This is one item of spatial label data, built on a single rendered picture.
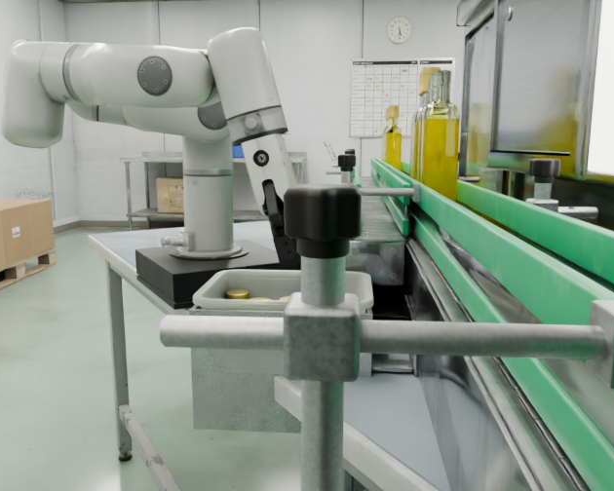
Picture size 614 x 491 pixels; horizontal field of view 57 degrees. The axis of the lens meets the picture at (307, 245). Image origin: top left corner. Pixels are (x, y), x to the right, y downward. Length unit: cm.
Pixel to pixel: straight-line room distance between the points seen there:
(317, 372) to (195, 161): 89
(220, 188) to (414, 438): 66
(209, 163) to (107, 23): 653
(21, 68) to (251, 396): 56
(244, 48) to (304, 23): 625
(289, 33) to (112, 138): 251
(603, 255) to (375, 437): 27
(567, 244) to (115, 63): 55
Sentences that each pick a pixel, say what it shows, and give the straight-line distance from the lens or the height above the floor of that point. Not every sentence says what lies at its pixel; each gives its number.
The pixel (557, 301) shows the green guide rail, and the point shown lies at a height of 95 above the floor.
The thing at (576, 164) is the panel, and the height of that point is 100.
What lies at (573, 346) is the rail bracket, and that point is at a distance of 22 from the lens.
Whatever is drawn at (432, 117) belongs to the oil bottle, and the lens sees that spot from 95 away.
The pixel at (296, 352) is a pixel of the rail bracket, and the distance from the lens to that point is 20.
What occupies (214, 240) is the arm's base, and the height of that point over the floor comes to 85.
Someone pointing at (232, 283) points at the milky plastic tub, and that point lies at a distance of 84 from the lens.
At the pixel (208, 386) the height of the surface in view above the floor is 73.
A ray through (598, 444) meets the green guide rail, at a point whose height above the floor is 91.
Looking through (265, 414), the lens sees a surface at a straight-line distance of 72.
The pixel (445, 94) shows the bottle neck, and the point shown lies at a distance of 97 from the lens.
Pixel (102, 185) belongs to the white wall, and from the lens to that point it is 751.
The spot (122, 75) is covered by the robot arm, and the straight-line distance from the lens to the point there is 75.
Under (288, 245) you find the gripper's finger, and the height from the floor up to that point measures 90.
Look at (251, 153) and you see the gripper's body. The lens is 71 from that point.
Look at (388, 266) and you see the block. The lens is 85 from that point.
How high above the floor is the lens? 102
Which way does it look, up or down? 10 degrees down
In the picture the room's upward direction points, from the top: straight up
